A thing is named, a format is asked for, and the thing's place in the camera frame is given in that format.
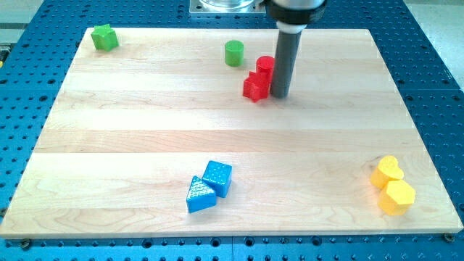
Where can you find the blue triangle block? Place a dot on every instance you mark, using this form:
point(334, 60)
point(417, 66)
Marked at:
point(200, 195)

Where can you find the black robot arm flange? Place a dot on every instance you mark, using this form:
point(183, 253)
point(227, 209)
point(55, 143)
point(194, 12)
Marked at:
point(293, 16)

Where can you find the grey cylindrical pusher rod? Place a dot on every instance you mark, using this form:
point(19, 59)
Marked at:
point(285, 58)

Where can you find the yellow hexagon block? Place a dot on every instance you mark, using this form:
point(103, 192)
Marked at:
point(396, 197)

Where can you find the green star block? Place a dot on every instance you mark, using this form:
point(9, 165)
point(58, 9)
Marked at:
point(104, 37)

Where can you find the blue cube block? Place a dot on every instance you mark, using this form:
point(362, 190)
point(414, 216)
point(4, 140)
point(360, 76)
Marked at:
point(218, 176)

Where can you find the green cylinder block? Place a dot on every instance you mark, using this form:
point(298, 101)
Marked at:
point(234, 53)

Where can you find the light wooden board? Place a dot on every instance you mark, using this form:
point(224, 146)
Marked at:
point(131, 127)

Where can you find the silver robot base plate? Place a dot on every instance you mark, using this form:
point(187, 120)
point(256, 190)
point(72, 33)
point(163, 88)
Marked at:
point(225, 7)

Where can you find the yellow heart block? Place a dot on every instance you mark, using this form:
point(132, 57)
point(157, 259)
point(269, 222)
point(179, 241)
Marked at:
point(386, 170)

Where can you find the red star block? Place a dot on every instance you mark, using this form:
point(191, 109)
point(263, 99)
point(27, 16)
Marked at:
point(256, 86)

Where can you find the red cylinder block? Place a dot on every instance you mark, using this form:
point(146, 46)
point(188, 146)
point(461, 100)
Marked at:
point(264, 67)

